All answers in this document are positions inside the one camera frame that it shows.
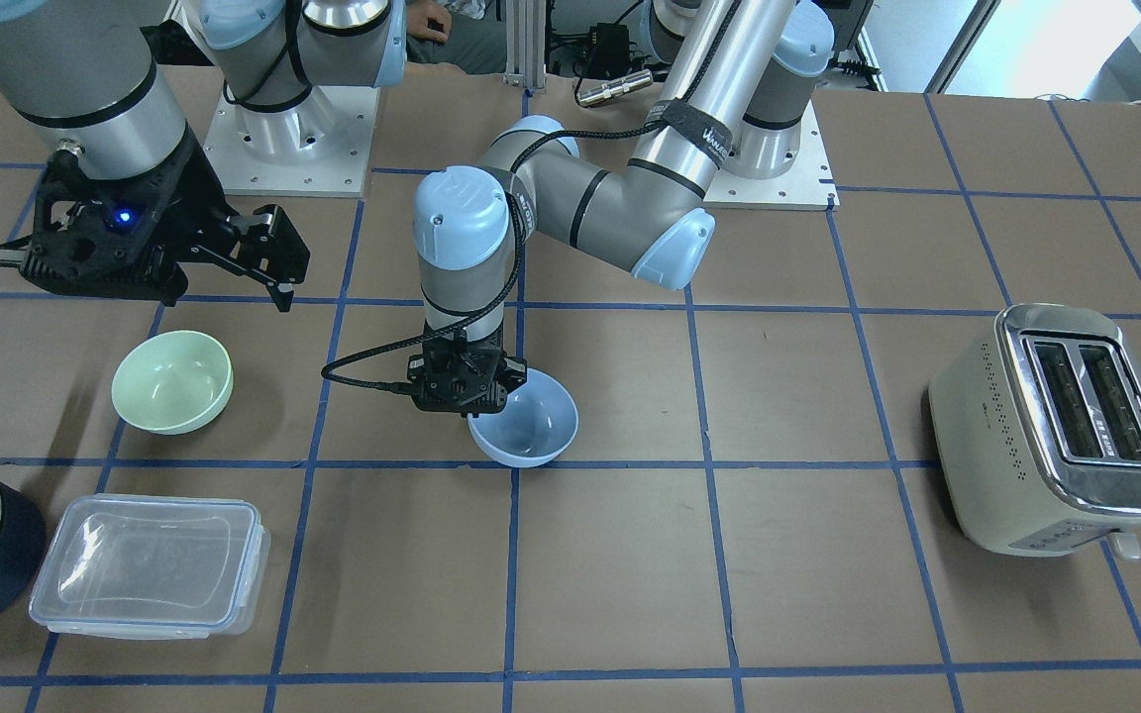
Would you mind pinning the black power adapter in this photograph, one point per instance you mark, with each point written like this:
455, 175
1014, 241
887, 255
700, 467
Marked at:
609, 51

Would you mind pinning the green bowl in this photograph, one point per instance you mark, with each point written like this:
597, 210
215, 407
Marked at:
174, 383

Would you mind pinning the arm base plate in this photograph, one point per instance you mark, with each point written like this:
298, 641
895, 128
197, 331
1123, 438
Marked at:
318, 149
787, 169

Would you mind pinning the silver metal cylinder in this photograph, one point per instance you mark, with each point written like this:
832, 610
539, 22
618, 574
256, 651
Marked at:
613, 89

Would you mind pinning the person hand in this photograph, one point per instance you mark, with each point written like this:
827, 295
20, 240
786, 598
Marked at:
428, 21

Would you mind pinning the aluminium frame post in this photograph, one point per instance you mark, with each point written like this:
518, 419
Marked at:
525, 23

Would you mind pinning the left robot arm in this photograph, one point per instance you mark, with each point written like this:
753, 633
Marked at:
742, 75

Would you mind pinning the blue bowl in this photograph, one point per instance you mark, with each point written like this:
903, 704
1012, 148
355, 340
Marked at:
537, 424

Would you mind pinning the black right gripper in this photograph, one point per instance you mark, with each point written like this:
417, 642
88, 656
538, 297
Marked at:
191, 198

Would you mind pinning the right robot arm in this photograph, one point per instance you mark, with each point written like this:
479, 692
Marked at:
84, 71

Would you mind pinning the clear plastic lidded container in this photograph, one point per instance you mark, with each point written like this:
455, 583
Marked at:
138, 567

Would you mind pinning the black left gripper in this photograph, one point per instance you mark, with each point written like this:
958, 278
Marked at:
509, 377

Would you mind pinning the cream toaster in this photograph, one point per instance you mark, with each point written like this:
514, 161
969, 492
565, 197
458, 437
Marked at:
1038, 431

